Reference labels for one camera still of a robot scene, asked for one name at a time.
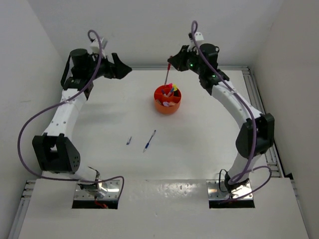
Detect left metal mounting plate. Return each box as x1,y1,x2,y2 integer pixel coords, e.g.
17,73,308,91
74,180,121,201

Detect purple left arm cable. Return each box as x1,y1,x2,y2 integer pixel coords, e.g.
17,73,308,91
17,29,125,200

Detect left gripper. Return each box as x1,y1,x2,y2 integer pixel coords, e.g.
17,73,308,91
86,51,131,81

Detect orange round container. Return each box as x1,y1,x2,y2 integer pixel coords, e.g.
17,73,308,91
154,83,182,115

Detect metal mounting plate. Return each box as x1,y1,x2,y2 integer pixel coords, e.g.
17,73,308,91
206,180,253,201
74,180,121,201

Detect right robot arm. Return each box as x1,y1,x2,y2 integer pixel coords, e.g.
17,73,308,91
168,43,275,191

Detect red pen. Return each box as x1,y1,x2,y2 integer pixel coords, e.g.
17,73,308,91
163,62,171,87

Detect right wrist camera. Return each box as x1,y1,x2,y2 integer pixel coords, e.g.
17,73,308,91
187,31,204,52

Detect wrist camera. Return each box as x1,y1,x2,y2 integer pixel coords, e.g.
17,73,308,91
90,37,108,58
187,31,204,52

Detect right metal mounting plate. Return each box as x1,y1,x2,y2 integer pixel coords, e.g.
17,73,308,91
206,180,253,201

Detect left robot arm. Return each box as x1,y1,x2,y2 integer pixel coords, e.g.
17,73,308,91
32,48,132,185

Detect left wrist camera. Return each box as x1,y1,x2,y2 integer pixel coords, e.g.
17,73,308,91
90,37,108,58

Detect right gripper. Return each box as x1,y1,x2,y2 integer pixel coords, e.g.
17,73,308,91
169,45,204,75

